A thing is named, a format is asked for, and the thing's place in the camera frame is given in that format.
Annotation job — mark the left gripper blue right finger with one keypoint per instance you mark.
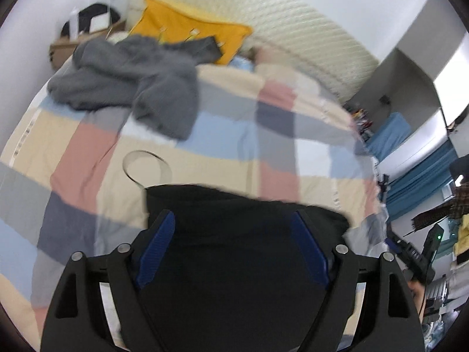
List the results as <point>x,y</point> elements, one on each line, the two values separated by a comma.
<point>316,260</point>

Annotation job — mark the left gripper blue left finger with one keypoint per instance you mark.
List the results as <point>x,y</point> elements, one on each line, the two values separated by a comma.
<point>150,247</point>

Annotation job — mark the black puffer jacket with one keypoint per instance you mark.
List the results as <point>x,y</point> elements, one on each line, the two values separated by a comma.
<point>233,278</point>

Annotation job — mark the person's right hand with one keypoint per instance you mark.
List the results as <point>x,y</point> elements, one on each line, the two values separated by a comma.
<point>418,292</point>

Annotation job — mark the plaid brown scarf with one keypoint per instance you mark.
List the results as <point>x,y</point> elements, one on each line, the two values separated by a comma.
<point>455,208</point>

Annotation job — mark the blue curtain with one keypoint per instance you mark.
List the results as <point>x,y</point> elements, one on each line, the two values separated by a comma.
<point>420,182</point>

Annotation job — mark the checkered pastel bed quilt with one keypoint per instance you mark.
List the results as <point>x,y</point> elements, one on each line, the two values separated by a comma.
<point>74,180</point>

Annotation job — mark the bottles on shelf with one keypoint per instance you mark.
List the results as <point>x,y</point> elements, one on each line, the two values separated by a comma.
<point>361,120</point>

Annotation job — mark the grey fleece garment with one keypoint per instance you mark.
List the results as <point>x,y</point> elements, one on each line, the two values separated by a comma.
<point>157,82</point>

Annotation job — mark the pink pillow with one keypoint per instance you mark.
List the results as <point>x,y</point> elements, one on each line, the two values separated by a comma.
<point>270,55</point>

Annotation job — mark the wooden nightstand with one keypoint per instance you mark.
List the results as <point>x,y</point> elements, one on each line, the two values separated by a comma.
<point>61,49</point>

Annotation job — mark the yellow pillow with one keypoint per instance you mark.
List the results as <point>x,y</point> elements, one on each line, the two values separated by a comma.
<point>172,22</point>

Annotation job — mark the grey wardrobe cabinet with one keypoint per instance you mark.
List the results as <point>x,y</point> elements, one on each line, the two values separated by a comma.
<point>404,81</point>

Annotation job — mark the cream quilted headboard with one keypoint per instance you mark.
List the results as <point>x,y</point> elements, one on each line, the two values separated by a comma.
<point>296,35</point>

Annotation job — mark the white bottle on nightstand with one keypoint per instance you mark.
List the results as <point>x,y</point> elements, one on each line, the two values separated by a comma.
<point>73,24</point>

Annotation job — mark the black bag on nightstand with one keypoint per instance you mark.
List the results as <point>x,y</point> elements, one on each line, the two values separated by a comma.
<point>93,11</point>

